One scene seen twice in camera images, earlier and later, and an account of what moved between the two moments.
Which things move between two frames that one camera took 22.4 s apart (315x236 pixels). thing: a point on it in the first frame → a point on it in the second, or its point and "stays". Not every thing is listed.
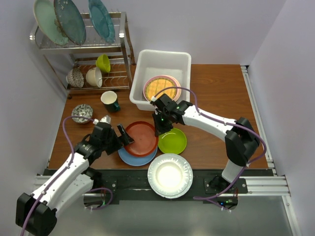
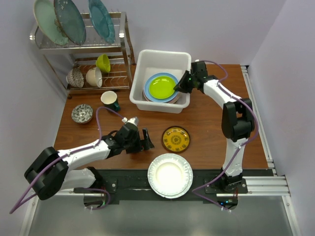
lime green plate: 173,142 → 162,87
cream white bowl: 94,76 stays
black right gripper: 159,129 → 181,86
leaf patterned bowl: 82,110 stays
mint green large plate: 45,16 stays
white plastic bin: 150,63 stays
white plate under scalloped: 188,186 stays
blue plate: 136,161 → 146,86
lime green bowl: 103,62 stays
